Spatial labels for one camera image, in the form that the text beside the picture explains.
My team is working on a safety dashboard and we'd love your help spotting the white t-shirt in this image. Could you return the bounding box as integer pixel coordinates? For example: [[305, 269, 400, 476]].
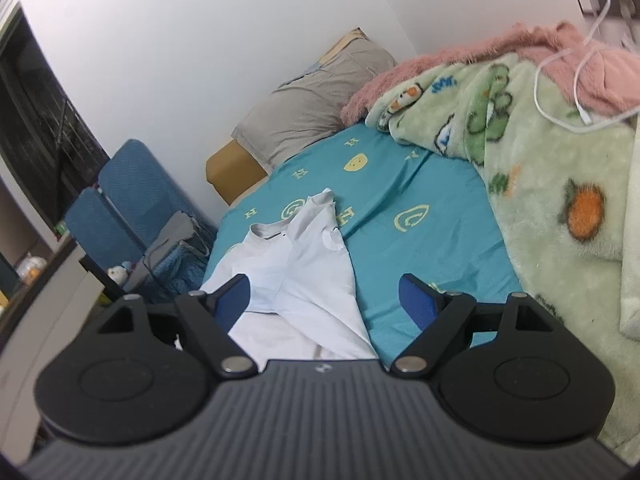
[[201, 188, 378, 370]]

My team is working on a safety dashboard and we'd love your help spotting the grey cloth on chair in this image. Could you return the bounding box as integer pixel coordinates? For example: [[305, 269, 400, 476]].
[[141, 211, 213, 270]]

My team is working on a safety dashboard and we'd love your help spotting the teal patterned bed sheet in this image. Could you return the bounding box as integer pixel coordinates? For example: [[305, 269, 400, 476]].
[[203, 125, 521, 363]]

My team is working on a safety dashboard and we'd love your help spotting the blue covered chair far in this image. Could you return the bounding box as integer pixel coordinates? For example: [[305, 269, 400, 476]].
[[64, 188, 144, 270]]

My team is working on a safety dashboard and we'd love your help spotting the blue covered chair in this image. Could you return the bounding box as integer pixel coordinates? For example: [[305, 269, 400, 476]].
[[98, 138, 222, 291], [64, 188, 144, 270]]

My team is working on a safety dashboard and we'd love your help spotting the white desk with dark top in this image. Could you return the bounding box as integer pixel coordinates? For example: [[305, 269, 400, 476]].
[[1, 238, 103, 465]]

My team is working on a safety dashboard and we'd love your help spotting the yellow bed headboard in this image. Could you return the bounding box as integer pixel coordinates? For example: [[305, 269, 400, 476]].
[[205, 140, 268, 206]]

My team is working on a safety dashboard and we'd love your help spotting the blue covered chair near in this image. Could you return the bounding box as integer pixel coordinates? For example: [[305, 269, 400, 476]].
[[98, 138, 222, 291]]

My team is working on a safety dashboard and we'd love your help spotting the green cartoon fleece blanket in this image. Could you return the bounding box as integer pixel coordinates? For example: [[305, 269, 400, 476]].
[[366, 53, 639, 463]]

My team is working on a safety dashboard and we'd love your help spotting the dark barred window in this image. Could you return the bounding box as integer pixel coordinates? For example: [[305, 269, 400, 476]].
[[1, 10, 110, 231]]

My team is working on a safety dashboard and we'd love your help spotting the grey pillow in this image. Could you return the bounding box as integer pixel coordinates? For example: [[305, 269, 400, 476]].
[[231, 28, 396, 174]]

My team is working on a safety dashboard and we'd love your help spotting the pink fluffy blanket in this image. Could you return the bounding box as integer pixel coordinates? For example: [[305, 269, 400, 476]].
[[339, 20, 640, 129]]

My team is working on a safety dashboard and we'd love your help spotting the white charging cable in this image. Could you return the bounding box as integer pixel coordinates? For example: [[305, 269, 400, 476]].
[[532, 0, 640, 134]]

